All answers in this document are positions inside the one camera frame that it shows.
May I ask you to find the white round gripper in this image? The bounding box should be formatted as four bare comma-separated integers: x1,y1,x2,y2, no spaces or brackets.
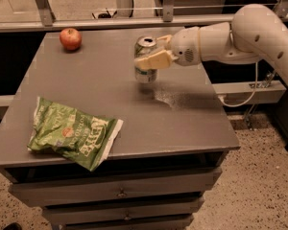
134,27,201,71

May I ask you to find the green 7up soda can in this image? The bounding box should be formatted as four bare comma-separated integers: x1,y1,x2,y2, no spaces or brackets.
134,35,157,83

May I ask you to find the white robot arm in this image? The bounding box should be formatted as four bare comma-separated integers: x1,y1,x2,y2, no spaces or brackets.
134,4,288,86

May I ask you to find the green jalapeno chip bag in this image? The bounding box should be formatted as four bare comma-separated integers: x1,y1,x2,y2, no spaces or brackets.
28,97,123,172

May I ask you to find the grey drawer cabinet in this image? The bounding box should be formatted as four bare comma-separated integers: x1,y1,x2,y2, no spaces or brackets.
0,26,241,230

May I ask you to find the red apple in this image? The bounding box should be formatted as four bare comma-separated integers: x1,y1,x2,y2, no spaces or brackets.
60,28,82,51

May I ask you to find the middle drawer with knob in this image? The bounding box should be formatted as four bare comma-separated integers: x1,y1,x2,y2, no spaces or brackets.
42,196,204,224

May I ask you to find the drawer with knob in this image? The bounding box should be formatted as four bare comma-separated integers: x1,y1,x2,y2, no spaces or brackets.
10,167,222,207
42,196,204,224

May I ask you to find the bottom drawer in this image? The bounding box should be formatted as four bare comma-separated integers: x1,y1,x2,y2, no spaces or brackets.
64,214,193,230

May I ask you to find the top drawer with knob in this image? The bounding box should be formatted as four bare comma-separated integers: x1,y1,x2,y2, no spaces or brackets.
10,167,222,207

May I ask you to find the white cable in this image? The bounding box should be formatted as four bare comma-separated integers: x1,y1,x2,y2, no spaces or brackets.
218,62,260,108

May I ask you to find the metal railing frame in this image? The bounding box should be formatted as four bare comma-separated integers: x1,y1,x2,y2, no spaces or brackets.
0,0,288,33

